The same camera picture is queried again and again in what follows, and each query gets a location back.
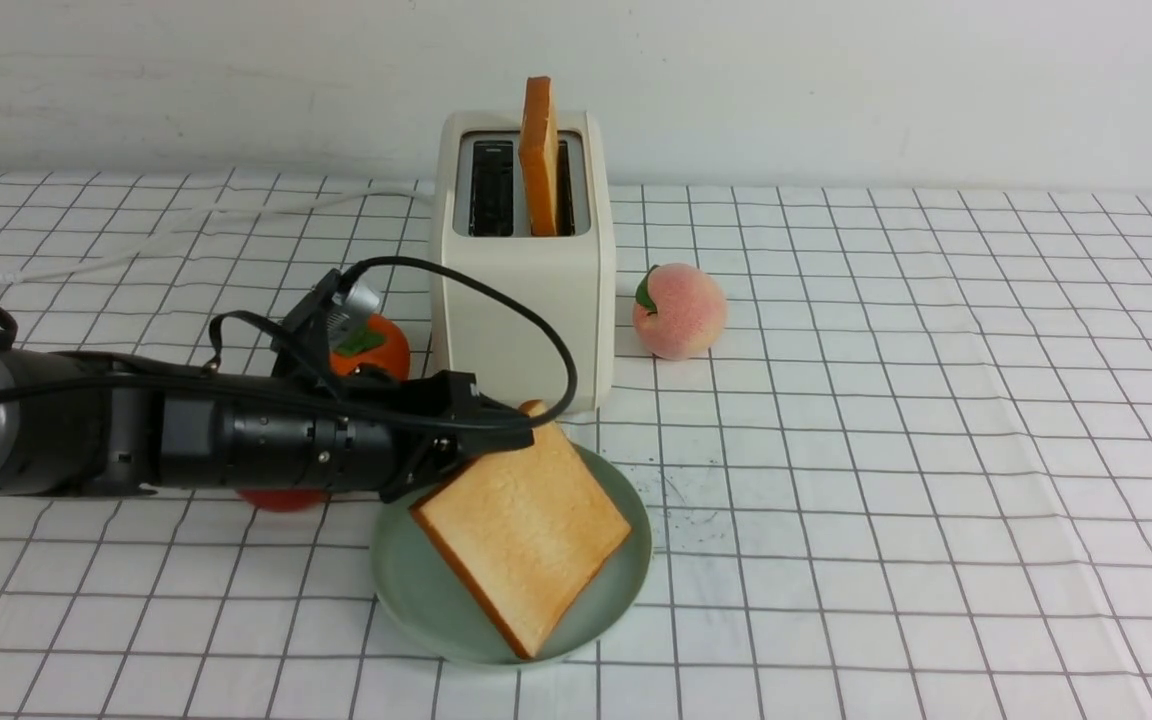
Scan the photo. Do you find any toast slice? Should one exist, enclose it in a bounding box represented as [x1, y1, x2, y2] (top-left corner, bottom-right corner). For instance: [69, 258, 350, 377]
[410, 420, 631, 661]
[518, 76, 559, 237]

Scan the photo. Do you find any pink peach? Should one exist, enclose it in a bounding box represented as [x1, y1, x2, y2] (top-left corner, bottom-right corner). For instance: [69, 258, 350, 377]
[632, 263, 728, 361]

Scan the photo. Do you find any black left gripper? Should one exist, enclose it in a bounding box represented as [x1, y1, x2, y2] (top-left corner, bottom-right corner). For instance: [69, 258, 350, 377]
[154, 372, 535, 503]

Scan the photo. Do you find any white grid tablecloth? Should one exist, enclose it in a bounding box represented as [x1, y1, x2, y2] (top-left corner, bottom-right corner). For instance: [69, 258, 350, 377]
[0, 185, 1152, 719]

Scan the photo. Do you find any orange persimmon with green leaf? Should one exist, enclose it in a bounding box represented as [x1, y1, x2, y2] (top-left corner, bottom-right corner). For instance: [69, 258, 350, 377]
[329, 314, 411, 381]

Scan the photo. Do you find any white toaster power cable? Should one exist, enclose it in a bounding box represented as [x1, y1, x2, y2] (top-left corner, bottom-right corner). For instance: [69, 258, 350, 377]
[0, 185, 435, 289]

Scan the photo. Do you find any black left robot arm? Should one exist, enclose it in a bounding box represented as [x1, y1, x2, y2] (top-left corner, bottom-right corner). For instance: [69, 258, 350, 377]
[0, 343, 535, 502]

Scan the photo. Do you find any light green plate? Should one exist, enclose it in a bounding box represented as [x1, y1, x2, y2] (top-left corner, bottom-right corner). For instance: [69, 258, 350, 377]
[370, 445, 654, 670]

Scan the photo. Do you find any red apple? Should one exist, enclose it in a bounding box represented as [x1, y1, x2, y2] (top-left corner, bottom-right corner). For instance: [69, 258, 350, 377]
[236, 488, 329, 511]

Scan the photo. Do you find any cream white toaster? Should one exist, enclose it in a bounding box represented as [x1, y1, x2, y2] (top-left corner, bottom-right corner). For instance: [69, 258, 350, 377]
[426, 111, 617, 414]

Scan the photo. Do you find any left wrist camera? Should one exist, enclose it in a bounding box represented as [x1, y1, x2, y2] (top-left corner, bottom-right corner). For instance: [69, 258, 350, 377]
[278, 270, 387, 376]

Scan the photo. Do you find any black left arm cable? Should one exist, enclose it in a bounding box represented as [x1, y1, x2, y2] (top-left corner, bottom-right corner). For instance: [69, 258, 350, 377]
[0, 256, 579, 431]

